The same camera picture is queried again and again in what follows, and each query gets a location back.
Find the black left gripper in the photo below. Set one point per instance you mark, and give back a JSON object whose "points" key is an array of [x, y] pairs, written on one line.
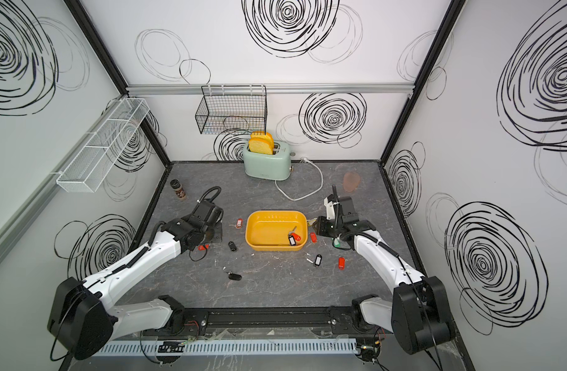
{"points": [[219, 229]]}

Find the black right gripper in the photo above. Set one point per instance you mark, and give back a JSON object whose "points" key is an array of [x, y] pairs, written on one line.
{"points": [[320, 228]]}

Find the yellow plastic storage box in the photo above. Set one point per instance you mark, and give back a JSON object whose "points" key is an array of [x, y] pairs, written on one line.
{"points": [[268, 230]]}

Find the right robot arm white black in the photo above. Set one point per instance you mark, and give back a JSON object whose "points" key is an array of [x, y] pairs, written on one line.
{"points": [[411, 288]]}

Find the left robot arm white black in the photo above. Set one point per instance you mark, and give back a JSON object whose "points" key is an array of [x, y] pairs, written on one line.
{"points": [[85, 314]]}

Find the spice bottle black cap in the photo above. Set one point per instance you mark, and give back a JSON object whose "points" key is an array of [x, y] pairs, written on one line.
{"points": [[177, 187]]}

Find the mint green toaster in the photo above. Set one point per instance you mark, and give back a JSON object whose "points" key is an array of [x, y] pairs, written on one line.
{"points": [[271, 167]]}

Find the yellow toast slice front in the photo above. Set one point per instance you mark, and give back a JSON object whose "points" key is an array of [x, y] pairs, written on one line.
{"points": [[261, 146]]}

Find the orange toast slice back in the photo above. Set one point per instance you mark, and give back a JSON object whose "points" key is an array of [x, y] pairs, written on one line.
{"points": [[262, 135]]}

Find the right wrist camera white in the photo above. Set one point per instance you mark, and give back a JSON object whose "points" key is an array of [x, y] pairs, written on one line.
{"points": [[330, 204]]}

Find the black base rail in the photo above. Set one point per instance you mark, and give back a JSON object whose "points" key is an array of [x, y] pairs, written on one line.
{"points": [[339, 320]]}

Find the black wire wall basket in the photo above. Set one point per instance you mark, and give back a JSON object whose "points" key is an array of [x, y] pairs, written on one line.
{"points": [[232, 107]]}

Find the white slotted cable duct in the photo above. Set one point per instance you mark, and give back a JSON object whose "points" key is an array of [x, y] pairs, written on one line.
{"points": [[247, 347]]}

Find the white mesh wall shelf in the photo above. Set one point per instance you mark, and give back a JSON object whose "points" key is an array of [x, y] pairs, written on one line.
{"points": [[118, 142]]}

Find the aluminium wall rail back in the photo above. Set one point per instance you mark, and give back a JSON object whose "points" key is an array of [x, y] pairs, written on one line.
{"points": [[270, 88]]}

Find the aluminium wall rail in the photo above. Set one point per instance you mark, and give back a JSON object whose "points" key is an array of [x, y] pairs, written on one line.
{"points": [[270, 88], [21, 221]]}

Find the aluminium wall rail left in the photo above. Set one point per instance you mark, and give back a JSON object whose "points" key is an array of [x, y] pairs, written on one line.
{"points": [[21, 221]]}

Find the black corner frame post right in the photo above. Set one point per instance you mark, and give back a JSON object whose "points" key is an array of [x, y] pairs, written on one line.
{"points": [[442, 34]]}

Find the black corner frame post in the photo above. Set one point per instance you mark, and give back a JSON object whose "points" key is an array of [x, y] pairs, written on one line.
{"points": [[87, 27], [442, 34]]}

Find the black corner frame post left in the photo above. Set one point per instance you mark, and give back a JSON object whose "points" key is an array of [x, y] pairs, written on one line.
{"points": [[87, 27]]}

